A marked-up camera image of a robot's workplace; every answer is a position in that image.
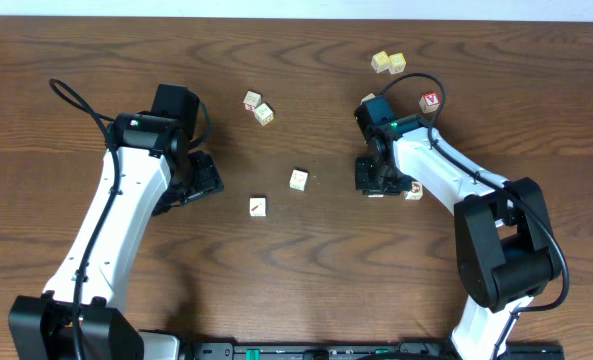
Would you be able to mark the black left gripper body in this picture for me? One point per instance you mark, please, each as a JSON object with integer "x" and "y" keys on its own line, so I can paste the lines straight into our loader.
{"x": 202, "y": 179}

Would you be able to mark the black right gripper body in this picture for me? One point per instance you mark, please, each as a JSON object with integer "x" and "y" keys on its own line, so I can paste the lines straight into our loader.
{"x": 385, "y": 180}

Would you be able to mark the wooden block soccer ball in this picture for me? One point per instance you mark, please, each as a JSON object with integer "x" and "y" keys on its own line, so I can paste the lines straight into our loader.
{"x": 416, "y": 191}

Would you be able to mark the wooden block hourglass print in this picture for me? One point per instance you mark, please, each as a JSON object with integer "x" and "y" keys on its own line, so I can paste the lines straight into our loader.
{"x": 298, "y": 180}

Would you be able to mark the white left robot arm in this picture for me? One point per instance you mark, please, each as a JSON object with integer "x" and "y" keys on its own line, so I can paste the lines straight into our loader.
{"x": 152, "y": 165}

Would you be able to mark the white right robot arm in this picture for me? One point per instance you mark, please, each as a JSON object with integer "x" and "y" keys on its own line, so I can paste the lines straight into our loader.
{"x": 508, "y": 259}

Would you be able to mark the wooden block hammer print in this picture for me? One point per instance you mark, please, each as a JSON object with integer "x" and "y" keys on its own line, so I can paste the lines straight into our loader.
{"x": 258, "y": 206}

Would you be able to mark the wooden block brown print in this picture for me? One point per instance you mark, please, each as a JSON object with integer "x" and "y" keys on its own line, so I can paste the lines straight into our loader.
{"x": 368, "y": 97}

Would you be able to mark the wooden block red letter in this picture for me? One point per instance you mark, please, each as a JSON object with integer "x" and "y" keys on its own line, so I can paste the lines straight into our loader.
{"x": 429, "y": 102}

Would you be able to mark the wooden block yellow print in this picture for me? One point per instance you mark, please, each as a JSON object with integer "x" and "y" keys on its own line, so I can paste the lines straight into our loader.
{"x": 264, "y": 114}

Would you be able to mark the wooden block red side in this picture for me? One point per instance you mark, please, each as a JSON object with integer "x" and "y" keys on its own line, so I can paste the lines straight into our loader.
{"x": 252, "y": 100}

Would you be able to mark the yellow block left of pair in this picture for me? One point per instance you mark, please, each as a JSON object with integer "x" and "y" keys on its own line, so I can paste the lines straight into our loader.
{"x": 380, "y": 62}

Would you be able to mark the yellow block of pair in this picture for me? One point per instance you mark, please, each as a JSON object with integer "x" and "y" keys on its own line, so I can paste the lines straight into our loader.
{"x": 380, "y": 62}
{"x": 397, "y": 63}

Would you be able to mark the yellow block right of pair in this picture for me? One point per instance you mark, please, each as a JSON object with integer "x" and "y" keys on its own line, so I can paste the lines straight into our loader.
{"x": 397, "y": 63}

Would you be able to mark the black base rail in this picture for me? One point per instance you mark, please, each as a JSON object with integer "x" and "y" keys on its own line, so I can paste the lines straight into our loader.
{"x": 406, "y": 350}

